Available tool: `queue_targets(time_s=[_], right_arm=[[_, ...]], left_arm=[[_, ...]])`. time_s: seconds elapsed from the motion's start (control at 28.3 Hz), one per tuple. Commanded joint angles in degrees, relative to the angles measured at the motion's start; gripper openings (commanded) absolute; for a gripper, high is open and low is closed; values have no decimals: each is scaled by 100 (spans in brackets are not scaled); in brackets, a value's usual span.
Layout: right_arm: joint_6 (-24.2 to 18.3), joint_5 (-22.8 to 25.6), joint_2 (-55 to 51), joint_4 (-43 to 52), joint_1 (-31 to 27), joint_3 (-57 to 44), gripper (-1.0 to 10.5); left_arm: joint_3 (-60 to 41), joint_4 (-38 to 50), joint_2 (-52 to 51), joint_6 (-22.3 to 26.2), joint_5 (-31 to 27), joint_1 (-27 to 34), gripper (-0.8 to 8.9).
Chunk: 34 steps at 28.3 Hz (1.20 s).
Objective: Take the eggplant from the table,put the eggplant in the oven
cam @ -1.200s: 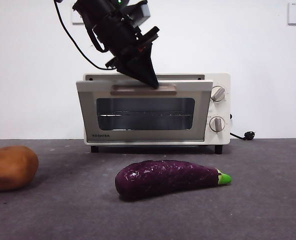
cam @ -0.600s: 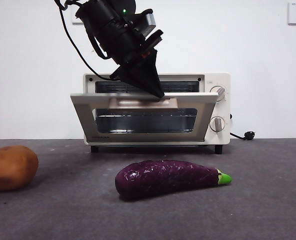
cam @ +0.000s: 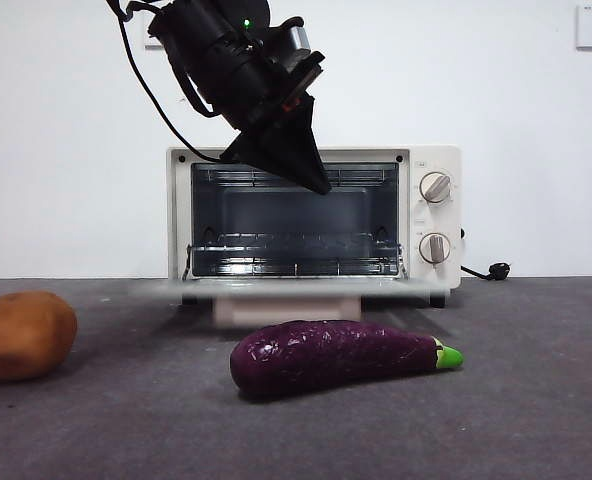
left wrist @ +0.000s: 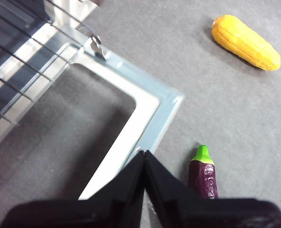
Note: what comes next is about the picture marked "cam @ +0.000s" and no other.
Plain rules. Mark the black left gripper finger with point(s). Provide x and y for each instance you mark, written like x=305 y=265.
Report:
x=261 y=155
x=301 y=135

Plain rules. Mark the glass oven door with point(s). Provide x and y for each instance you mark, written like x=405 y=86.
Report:
x=326 y=287

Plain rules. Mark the white toaster oven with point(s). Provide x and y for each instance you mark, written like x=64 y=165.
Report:
x=438 y=220

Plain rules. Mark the purple eggplant with green stem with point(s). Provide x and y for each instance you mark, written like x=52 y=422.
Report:
x=316 y=360

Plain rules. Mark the white and beige oven knob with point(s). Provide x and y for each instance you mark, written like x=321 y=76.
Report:
x=434 y=248
x=435 y=188

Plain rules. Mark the brown potato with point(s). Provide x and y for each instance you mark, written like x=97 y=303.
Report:
x=23 y=337

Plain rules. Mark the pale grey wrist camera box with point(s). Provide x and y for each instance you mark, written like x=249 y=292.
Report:
x=296 y=37

